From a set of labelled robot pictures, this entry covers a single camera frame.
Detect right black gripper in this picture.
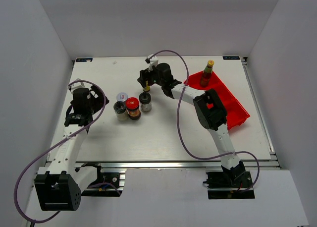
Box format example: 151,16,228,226
138,64,165,88

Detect brown cap yellow label bottle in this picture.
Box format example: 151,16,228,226
143,81,151,92

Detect black top pepper grinder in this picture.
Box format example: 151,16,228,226
139,92,152,112

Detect red lid chili jar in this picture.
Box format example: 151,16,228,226
125,97,141,120

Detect yellow cap chili sauce bottle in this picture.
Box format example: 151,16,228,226
200,60,214,87

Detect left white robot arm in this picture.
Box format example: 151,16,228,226
35,83,109,211

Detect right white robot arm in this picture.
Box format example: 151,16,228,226
137,63,246,187

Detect white lid spice jar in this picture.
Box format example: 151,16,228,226
116,92,129,103

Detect black top salt grinder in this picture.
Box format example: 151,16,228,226
113,101,128,121

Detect left blue table label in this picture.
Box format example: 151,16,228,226
75,57,93,62

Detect blue table label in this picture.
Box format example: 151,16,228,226
75,57,93,62
222,56,240,60

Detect right blue table label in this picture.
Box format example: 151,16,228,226
222,56,240,60

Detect red plastic divided tray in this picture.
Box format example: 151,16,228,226
187,71,250,130

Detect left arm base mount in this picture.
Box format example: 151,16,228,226
75,163,124,197

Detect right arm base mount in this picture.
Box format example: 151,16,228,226
203,171,255,200

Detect aluminium table frame rail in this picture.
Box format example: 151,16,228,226
71,57,279,170

